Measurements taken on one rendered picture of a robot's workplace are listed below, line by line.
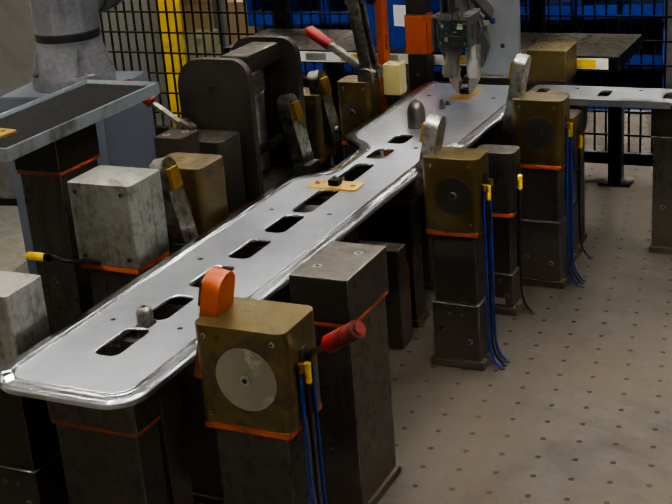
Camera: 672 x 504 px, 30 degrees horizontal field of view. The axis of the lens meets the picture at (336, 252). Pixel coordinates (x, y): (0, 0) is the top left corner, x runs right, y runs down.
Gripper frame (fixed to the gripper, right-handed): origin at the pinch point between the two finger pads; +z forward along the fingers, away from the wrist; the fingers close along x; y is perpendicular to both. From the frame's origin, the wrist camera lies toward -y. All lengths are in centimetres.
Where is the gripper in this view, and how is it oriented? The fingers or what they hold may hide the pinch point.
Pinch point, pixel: (465, 85)
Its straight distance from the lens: 230.8
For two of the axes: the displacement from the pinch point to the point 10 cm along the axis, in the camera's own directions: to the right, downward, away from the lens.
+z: 0.7, 9.3, 3.6
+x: 9.1, 0.9, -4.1
